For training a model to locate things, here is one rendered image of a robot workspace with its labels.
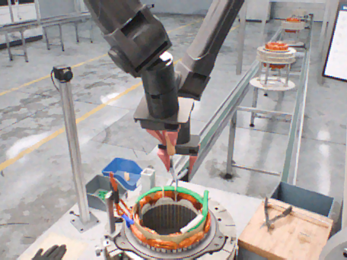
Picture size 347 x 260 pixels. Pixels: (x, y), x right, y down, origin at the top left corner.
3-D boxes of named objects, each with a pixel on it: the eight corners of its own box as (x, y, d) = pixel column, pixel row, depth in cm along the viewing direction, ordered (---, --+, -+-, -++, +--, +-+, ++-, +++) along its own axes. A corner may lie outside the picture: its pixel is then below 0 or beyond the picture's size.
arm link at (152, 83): (149, 69, 48) (179, 53, 51) (125, 52, 53) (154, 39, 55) (156, 103, 53) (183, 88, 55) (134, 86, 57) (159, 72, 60)
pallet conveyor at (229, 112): (287, 40, 928) (291, 12, 894) (310, 42, 907) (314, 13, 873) (165, 279, 192) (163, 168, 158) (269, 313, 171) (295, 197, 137)
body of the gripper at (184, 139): (162, 138, 87) (161, 113, 84) (200, 141, 86) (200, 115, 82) (157, 150, 82) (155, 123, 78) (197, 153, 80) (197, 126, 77)
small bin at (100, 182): (129, 195, 140) (128, 182, 137) (113, 215, 128) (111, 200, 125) (98, 187, 146) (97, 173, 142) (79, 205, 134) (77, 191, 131)
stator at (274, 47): (265, 62, 289) (268, 39, 281) (290, 65, 278) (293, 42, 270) (257, 67, 272) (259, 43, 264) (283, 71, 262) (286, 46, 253)
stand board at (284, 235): (263, 203, 94) (265, 196, 93) (331, 226, 85) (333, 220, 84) (236, 245, 79) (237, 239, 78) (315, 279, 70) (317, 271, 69)
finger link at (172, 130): (156, 130, 70) (149, 96, 63) (189, 133, 68) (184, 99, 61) (147, 153, 65) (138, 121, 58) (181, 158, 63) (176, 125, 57)
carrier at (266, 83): (258, 75, 306) (261, 43, 293) (299, 82, 287) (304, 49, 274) (243, 86, 277) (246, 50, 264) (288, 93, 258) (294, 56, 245)
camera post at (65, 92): (90, 222, 125) (70, 80, 100) (84, 226, 123) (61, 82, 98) (87, 218, 126) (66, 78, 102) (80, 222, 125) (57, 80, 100)
